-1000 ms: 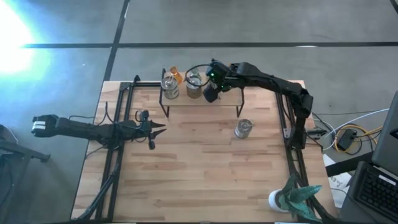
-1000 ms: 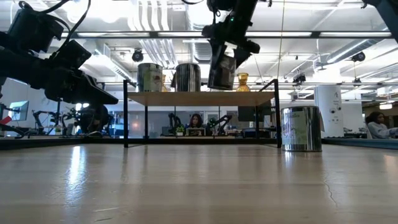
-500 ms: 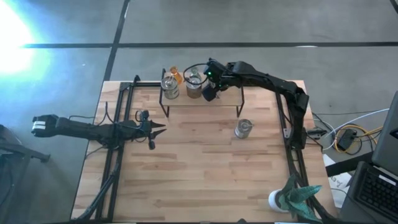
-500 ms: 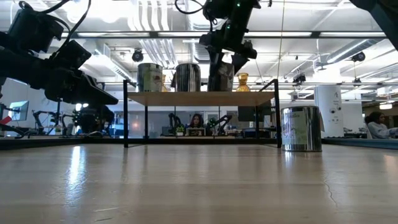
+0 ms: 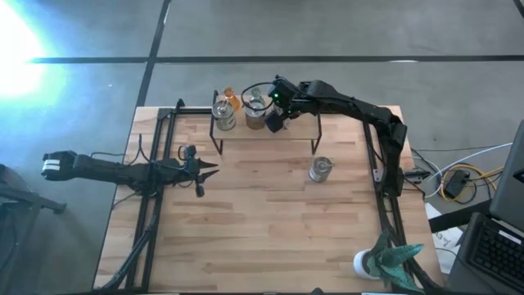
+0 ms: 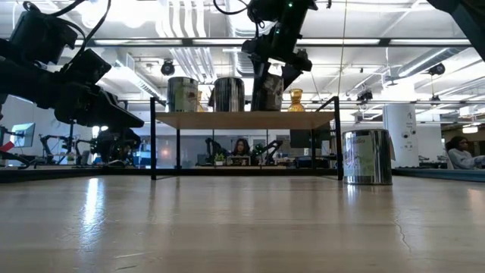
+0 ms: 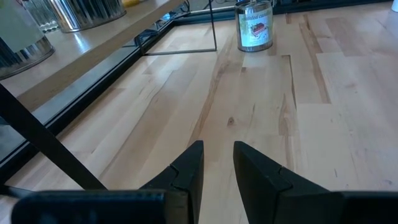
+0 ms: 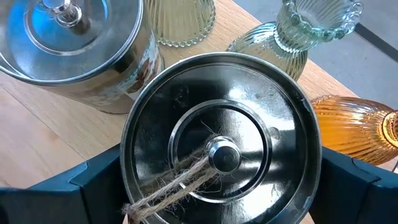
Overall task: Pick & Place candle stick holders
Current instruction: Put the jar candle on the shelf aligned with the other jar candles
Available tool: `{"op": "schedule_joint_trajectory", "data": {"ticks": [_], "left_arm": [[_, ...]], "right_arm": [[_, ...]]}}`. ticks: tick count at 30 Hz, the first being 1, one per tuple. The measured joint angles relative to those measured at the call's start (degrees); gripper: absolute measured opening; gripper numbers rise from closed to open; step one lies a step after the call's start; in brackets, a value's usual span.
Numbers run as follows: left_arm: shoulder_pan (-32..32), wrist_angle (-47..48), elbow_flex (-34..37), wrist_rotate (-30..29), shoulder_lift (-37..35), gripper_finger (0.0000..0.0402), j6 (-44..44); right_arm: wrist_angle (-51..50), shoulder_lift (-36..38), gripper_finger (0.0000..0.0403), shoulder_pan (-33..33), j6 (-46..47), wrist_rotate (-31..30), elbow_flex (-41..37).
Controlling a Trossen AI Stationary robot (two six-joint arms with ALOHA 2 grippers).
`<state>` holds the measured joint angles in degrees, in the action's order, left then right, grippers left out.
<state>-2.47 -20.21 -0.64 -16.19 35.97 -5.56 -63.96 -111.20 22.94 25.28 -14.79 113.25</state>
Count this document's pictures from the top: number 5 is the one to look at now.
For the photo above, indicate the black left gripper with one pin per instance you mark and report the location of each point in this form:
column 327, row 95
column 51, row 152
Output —
column 190, row 172

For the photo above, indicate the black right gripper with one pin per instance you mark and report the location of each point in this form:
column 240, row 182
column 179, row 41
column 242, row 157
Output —
column 282, row 96

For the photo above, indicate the clear glass candlestick holder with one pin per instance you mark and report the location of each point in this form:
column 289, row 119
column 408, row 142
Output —
column 256, row 95

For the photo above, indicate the dark striped candle tin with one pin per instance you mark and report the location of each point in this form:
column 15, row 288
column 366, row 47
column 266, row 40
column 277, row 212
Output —
column 256, row 119

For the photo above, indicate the amber glass candlestick holder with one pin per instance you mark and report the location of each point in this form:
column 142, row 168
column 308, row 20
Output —
column 232, row 100

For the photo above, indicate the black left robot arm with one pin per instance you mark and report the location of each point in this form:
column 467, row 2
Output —
column 110, row 172

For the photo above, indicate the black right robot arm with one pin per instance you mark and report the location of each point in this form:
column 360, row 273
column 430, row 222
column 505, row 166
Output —
column 368, row 112

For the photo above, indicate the silver candle tin flower label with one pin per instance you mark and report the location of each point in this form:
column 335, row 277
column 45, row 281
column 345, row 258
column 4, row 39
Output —
column 319, row 172

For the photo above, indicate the glass jar with orange lid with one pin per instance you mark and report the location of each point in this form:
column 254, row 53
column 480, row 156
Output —
column 224, row 119

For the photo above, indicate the green plant in white pot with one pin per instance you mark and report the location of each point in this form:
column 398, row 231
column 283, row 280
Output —
column 389, row 258

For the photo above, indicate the black power adapter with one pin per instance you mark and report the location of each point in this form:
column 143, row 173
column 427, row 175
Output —
column 456, row 183

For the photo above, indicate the white paper sheet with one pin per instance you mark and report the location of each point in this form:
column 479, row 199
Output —
column 444, row 241

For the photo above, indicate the grey laptop computer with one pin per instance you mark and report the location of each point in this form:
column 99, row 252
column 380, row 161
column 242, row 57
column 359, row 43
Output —
column 495, row 250

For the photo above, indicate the wooden shelf black metal frame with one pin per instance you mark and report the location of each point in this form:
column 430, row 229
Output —
column 303, row 129

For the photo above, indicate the black metal rig frame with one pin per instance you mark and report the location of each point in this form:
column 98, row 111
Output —
column 382, row 217
column 188, row 111

